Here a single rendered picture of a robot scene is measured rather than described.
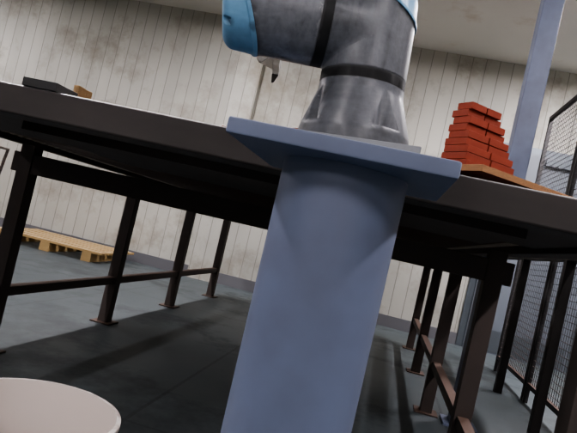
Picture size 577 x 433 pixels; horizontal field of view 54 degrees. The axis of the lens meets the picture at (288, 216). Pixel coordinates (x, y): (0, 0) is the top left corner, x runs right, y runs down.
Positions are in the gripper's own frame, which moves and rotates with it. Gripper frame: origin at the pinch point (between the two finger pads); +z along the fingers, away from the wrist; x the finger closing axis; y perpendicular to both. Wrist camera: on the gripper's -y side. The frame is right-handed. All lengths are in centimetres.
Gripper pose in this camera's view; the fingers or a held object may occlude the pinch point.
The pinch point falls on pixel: (269, 74)
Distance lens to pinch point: 131.6
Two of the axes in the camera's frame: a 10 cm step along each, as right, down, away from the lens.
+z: -2.1, 9.8, -0.3
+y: -9.7, -2.1, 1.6
